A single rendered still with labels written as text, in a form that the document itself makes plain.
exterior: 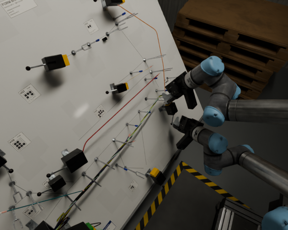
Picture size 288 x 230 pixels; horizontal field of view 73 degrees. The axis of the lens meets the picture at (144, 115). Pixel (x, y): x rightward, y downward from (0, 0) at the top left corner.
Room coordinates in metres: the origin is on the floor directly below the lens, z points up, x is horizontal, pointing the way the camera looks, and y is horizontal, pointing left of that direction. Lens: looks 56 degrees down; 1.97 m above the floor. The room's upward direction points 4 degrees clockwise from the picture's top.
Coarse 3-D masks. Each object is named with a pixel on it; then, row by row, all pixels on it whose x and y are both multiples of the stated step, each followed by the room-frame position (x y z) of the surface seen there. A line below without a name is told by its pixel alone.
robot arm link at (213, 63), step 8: (200, 64) 0.58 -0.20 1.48; (208, 64) 0.56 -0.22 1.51; (216, 64) 0.56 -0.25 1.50; (192, 72) 0.59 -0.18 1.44; (200, 72) 0.56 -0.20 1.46; (208, 72) 0.54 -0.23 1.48; (216, 72) 0.53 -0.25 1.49; (192, 80) 0.56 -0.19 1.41; (200, 80) 0.55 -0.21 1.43; (208, 80) 0.54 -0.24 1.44; (216, 80) 0.53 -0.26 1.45
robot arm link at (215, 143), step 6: (204, 132) 0.42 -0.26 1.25; (210, 132) 0.41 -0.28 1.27; (198, 138) 0.41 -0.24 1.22; (204, 138) 0.39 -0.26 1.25; (210, 138) 0.38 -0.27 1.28; (216, 138) 0.37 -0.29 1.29; (222, 138) 0.37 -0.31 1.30; (204, 144) 0.37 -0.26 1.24; (210, 144) 0.36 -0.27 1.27; (216, 144) 0.35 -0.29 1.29; (222, 144) 0.35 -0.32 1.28; (204, 150) 0.36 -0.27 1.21; (210, 150) 0.35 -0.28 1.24; (216, 150) 0.33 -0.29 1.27; (222, 150) 0.34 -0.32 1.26
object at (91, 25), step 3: (87, 21) 0.73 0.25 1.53; (90, 21) 0.74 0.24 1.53; (93, 21) 0.75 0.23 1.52; (84, 24) 0.72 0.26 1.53; (87, 24) 0.72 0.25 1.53; (90, 24) 0.73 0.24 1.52; (93, 24) 0.74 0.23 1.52; (87, 27) 0.71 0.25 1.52; (90, 27) 0.72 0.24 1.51; (93, 27) 0.73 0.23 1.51; (96, 27) 0.74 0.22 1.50; (90, 30) 0.71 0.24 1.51; (93, 30) 0.72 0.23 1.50; (96, 30) 0.73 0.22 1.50; (90, 33) 0.70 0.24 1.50
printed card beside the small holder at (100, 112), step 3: (99, 105) 0.49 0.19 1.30; (96, 108) 0.48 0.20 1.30; (99, 108) 0.48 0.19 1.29; (102, 108) 0.49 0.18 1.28; (93, 111) 0.46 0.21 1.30; (96, 111) 0.47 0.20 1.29; (99, 111) 0.47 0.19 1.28; (102, 111) 0.48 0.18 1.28; (105, 111) 0.49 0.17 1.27; (96, 114) 0.46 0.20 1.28; (99, 114) 0.46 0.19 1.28; (102, 114) 0.47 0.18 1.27; (105, 114) 0.48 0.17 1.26; (99, 117) 0.45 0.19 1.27; (102, 117) 0.46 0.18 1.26
